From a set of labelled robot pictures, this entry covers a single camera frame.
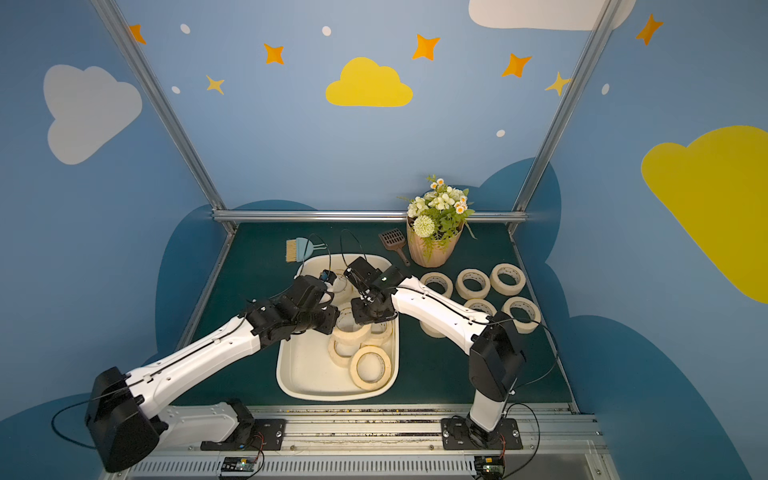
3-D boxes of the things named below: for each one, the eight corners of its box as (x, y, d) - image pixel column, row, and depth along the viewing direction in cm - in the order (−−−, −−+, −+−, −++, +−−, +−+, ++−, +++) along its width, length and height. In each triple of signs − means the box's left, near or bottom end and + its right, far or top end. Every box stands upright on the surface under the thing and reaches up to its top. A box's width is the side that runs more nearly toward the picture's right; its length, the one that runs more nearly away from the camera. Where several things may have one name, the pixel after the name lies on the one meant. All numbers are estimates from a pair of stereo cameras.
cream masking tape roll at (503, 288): (494, 295, 103) (496, 291, 101) (486, 267, 110) (488, 263, 108) (528, 295, 103) (531, 291, 101) (518, 267, 110) (520, 263, 109)
